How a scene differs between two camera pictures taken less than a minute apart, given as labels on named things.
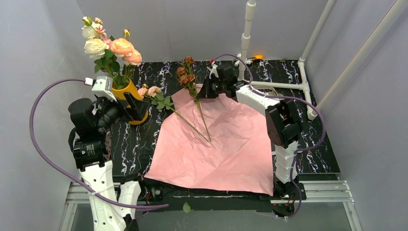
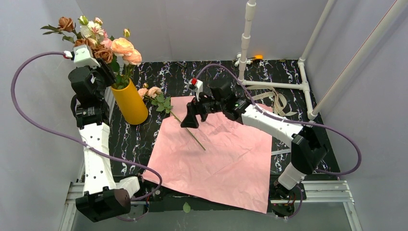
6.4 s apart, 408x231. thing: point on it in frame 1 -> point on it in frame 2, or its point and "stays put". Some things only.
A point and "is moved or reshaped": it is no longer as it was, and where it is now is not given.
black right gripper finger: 206,91 -> 190,121
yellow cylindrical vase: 119,94 stays put
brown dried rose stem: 187,77 -> 66,26
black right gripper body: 210,86 -> 197,108
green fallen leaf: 186,208 stays put
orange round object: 258,57 stays put
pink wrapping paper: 223,144 is moved or reshaped
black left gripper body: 128,101 -> 106,71
